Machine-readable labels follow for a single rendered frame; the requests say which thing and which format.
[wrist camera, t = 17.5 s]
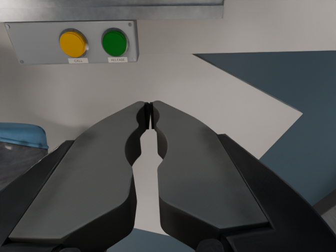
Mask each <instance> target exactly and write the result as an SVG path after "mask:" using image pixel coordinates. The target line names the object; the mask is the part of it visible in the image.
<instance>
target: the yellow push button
mask: <svg viewBox="0 0 336 252"><path fill-rule="evenodd" d="M59 44H60V47H61V49H62V50H63V52H64V53H65V54H67V55H68V56H70V57H79V56H81V55H82V54H83V53H84V52H85V50H86V42H85V40H84V38H83V37H82V36H81V35H80V34H79V33H77V32H74V31H68V32H65V33H64V34H62V35H61V37H60V40H59Z"/></svg>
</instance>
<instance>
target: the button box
mask: <svg viewBox="0 0 336 252"><path fill-rule="evenodd" d="M4 26H5V29H6V31H7V34H8V36H9V39H10V41H11V44H12V46H13V49H14V51H15V54H16V56H17V59H18V61H19V63H20V65H58V64H99V63H136V62H137V61H138V58H139V54H140V51H139V39H138V27H137V20H74V21H11V22H4ZM70 31H72V32H76V33H78V34H80V35H81V36H82V37H83V39H84V41H85V43H86V49H85V52H84V53H83V54H82V55H81V56H78V57H71V56H69V55H67V54H66V53H64V51H63V50H62V48H61V46H60V37H61V36H62V34H64V33H66V32H70ZM109 31H118V32H120V33H122V34H123V35H124V37H125V38H126V41H127V47H126V50H125V52H124V53H123V54H122V55H120V56H112V55H110V54H108V53H107V52H106V51H105V49H104V47H103V37H104V35H105V34H106V33H108V32H109Z"/></svg>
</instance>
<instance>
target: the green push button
mask: <svg viewBox="0 0 336 252"><path fill-rule="evenodd" d="M102 45H103V48H104V50H105V51H106V52H107V53H108V54H109V55H111V56H120V55H122V54H123V53H124V52H125V51H126V49H127V40H126V38H125V36H124V35H123V34H122V33H121V32H119V31H116V30H111V31H109V32H107V33H106V34H105V35H104V37H103V39H102Z"/></svg>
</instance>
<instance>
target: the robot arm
mask: <svg viewBox="0 0 336 252"><path fill-rule="evenodd" d="M150 116H151V129H154V130H155V131H156V134H157V153H158V155H159V156H160V157H161V158H162V159H163V161H162V162H161V163H160V164H159V166H158V168H157V181H158V200H159V216H160V226H161V228H162V230H163V231H164V232H165V233H166V234H168V235H170V236H171V237H173V238H175V239H177V240H178V241H180V242H182V243H184V244H186V245H187V246H189V247H191V248H192V249H193V250H195V252H336V234H335V233H334V232H333V230H332V229H331V228H330V227H329V225H328V224H327V223H326V222H325V220H324V219H323V218H322V217H321V216H320V215H319V214H318V212H317V211H316V210H315V209H314V208H313V207H312V206H311V205H310V204H309V203H308V202H307V201H306V200H305V199H304V198H303V197H302V196H301V195H300V194H299V193H298V192H297V191H296V190H295V189H294V188H293V187H292V186H291V185H289V184H288V183H287V182H286V181H285V180H284V179H282V178H281V177H280V176H279V175H277V174H276V173H275V172H274V171H272V170H271V169H270V168H269V167H267V166H266V165H265V164H263V163H262V162H261V161H260V160H258V159H257V158H256V157H255V156H253V155H252V154H251V153H249V152H248V151H247V150H246V149H244V148H243V147H242V146H240V145H239V144H238V143H237V142H235V141H234V140H233V139H232V138H230V137H229V136H228V135H226V134H225V133H224V134H217V133H216V132H214V131H213V130H212V129H211V128H210V127H208V126H207V125H206V124H204V123H203V122H201V121H200V120H198V119H197V118H195V117H193V116H191V115H189V114H187V113H185V112H183V111H181V110H179V109H177V108H175V107H173V106H170V105H168V104H166V103H164V102H162V101H160V100H156V101H153V102H150V103H148V102H143V101H137V102H135V103H133V104H131V105H129V106H127V107H125V108H123V109H121V110H120V111H118V112H116V113H114V114H112V115H110V116H108V117H106V118H104V119H102V120H101V121H99V122H97V123H96V124H94V125H93V126H91V127H90V128H88V129H87V130H86V131H84V132H83V133H82V134H81V135H79V136H78V137H77V138H76V139H75V140H65V141H64V142H63V143H61V144H60V145H59V146H57V147H56V148H55V149H54V150H52V151H51V152H50V153H48V149H49V146H48V144H47V137H46V132H45V130H44V129H43V128H42V127H40V126H38V125H34V124H27V123H13V122H0V252H107V249H109V248H110V247H112V246H113V245H115V244H116V243H118V242H119V241H121V240H122V239H124V238H125V237H127V236H128V235H129V234H130V233H131V232H132V230H133V228H134V225H135V217H136V209H137V195H136V188H135V181H134V174H133V168H132V166H133V164H134V163H135V161H136V160H137V159H138V158H139V157H140V156H141V154H142V150H141V141H140V138H141V136H142V134H143V133H144V132H145V131H146V130H149V126H150Z"/></svg>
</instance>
